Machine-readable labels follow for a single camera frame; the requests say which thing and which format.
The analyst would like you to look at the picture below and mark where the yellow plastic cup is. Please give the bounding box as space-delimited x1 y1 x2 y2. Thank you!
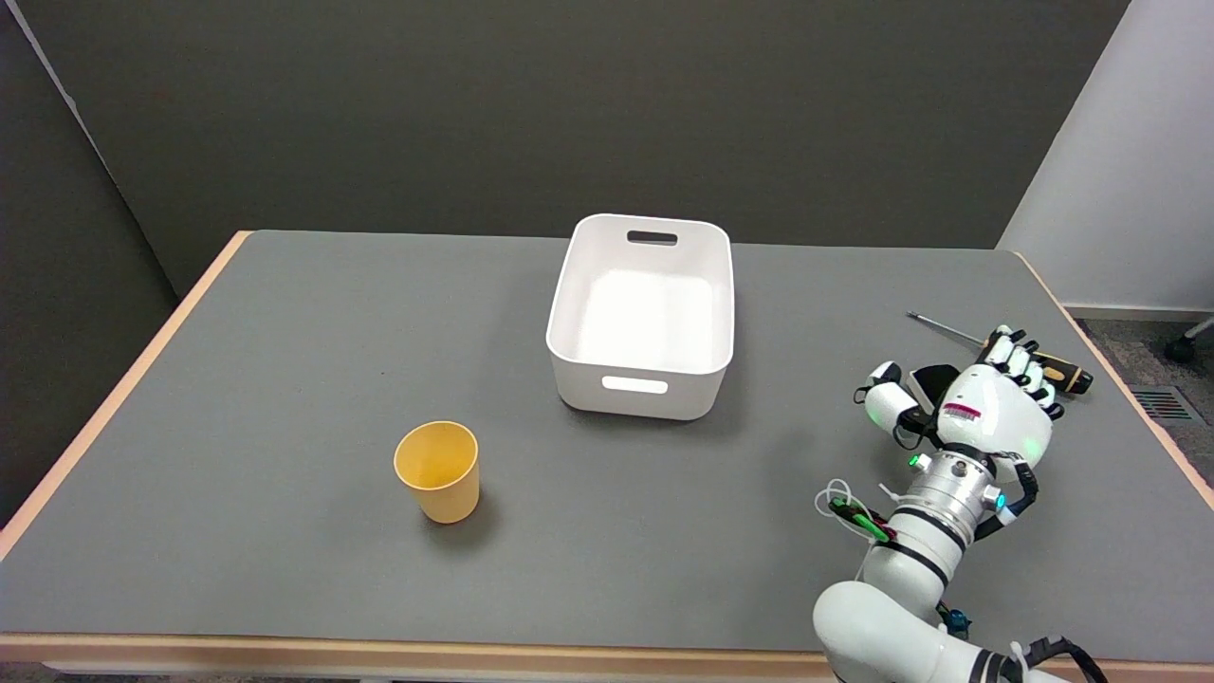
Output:
393 420 481 525

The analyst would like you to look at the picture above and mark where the yellow black handled screwdriver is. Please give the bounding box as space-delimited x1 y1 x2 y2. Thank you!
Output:
906 310 1094 397

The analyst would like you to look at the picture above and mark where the green black cable loop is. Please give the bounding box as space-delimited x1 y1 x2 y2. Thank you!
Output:
814 478 900 546

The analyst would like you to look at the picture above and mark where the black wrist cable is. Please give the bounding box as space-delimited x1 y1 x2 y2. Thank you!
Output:
975 453 1040 543

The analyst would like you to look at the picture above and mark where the black chair caster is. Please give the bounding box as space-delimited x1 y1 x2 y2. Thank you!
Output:
1164 317 1214 364

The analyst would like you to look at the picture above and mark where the striped floor vent grille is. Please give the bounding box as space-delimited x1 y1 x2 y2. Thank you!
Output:
1130 385 1205 426

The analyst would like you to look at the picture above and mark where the black white blackboard eraser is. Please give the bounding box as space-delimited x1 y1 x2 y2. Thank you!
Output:
905 363 961 425

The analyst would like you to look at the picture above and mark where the white plastic storage bin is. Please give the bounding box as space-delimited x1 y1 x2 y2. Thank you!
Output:
545 213 736 422

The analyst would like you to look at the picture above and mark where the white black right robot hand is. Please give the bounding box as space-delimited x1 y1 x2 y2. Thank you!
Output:
854 326 1066 468

